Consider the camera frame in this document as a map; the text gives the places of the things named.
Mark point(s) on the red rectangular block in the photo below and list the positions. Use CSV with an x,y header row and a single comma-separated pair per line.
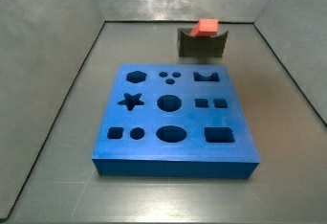
x,y
206,27

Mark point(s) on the blue shape sorting board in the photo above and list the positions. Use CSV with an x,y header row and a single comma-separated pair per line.
x,y
174,123

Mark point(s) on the black curved fixture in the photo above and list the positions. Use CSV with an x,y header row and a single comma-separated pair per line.
x,y
201,46

